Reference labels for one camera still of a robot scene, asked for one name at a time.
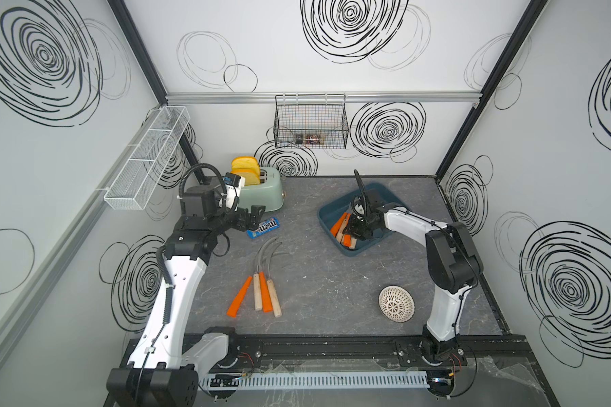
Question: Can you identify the teal plastic storage box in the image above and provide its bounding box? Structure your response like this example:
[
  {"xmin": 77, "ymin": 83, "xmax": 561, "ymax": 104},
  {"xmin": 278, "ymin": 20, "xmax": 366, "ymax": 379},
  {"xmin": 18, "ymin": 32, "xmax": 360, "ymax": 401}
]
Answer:
[{"xmin": 317, "ymin": 182, "xmax": 407, "ymax": 257}]

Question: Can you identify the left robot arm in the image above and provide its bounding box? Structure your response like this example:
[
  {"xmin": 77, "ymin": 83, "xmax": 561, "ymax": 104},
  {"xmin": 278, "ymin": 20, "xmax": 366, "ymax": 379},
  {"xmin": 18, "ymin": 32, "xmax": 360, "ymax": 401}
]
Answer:
[{"xmin": 106, "ymin": 163, "xmax": 265, "ymax": 406}]

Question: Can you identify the mint green toaster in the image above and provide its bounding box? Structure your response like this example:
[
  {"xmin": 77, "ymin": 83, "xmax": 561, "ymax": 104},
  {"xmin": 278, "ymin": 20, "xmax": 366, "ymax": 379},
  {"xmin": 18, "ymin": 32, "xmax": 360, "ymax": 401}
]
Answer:
[{"xmin": 239, "ymin": 167, "xmax": 284, "ymax": 212}]

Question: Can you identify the white wire wall shelf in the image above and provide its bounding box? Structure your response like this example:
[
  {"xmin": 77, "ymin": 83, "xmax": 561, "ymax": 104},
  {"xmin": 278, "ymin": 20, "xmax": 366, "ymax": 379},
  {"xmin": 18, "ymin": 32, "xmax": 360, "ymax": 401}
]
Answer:
[{"xmin": 104, "ymin": 105, "xmax": 189, "ymax": 210}]

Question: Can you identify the blue candy packet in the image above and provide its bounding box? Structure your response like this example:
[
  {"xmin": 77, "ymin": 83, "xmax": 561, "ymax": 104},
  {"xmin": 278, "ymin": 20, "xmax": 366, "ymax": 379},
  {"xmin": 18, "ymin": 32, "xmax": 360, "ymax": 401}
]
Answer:
[{"xmin": 246, "ymin": 217, "xmax": 280, "ymax": 239}]

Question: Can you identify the jar in wire basket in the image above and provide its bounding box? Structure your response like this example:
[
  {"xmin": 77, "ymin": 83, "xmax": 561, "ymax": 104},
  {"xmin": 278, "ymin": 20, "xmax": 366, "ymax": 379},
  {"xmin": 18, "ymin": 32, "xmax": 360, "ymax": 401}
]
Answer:
[{"xmin": 295, "ymin": 133, "xmax": 325, "ymax": 146}]

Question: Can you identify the front toast slice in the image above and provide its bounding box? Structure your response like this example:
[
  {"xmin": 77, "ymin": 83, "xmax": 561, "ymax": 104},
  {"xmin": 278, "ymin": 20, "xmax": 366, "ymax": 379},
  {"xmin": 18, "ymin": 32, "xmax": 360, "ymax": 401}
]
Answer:
[{"xmin": 236, "ymin": 169, "xmax": 261, "ymax": 187}]

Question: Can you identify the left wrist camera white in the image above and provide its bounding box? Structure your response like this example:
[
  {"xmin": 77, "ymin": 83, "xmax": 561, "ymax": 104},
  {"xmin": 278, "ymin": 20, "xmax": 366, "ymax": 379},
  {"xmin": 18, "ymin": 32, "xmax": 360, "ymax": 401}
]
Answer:
[{"xmin": 223, "ymin": 172, "xmax": 245, "ymax": 211}]

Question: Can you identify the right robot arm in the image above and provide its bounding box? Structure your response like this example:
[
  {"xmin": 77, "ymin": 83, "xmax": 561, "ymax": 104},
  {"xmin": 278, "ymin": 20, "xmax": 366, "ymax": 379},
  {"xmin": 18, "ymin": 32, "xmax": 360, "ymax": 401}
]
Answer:
[{"xmin": 345, "ymin": 187, "xmax": 484, "ymax": 366}]

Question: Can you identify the orange handled sickle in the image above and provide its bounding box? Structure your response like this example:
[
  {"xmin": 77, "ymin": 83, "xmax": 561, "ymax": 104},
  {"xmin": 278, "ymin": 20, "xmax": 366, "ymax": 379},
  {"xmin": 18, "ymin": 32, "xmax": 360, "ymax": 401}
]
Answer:
[{"xmin": 330, "ymin": 212, "xmax": 347, "ymax": 237}]

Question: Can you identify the rear toast slice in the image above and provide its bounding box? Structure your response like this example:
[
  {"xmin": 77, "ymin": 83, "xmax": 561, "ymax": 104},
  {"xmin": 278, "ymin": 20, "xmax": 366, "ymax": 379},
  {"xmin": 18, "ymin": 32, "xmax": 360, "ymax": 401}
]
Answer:
[{"xmin": 231, "ymin": 156, "xmax": 261, "ymax": 176}]

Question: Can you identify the white round strainer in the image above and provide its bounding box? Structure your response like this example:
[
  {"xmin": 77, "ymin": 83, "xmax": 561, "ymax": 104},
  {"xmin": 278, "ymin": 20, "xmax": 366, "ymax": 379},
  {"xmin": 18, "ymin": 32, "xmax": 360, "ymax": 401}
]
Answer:
[{"xmin": 378, "ymin": 286, "xmax": 416, "ymax": 323}]

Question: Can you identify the grey slotted cable duct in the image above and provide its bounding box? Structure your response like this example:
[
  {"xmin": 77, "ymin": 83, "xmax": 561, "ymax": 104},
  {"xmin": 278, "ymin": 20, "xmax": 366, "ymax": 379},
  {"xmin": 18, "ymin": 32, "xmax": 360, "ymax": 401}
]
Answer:
[{"xmin": 200, "ymin": 371, "xmax": 429, "ymax": 392}]

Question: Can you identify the wooden handled sickle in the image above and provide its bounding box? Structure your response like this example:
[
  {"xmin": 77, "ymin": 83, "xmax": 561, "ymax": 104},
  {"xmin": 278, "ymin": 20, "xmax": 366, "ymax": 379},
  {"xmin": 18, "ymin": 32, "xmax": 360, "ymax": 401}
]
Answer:
[{"xmin": 336, "ymin": 219, "xmax": 348, "ymax": 243}]

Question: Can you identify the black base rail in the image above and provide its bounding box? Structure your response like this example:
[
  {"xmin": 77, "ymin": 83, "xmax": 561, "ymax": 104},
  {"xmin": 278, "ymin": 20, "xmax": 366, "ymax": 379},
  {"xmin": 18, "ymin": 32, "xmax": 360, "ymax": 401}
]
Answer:
[{"xmin": 126, "ymin": 332, "xmax": 533, "ymax": 368}]

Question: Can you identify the toast slice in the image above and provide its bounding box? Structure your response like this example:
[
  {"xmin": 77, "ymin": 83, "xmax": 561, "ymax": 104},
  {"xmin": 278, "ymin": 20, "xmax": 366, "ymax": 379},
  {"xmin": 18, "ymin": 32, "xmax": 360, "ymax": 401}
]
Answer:
[
  {"xmin": 236, "ymin": 169, "xmax": 261, "ymax": 187},
  {"xmin": 231, "ymin": 156, "xmax": 261, "ymax": 176}
]

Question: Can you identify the black wire wall basket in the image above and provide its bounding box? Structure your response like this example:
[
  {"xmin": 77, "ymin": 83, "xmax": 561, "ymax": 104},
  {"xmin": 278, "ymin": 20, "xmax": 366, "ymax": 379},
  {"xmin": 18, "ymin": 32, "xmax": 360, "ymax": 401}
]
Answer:
[{"xmin": 273, "ymin": 93, "xmax": 350, "ymax": 149}]

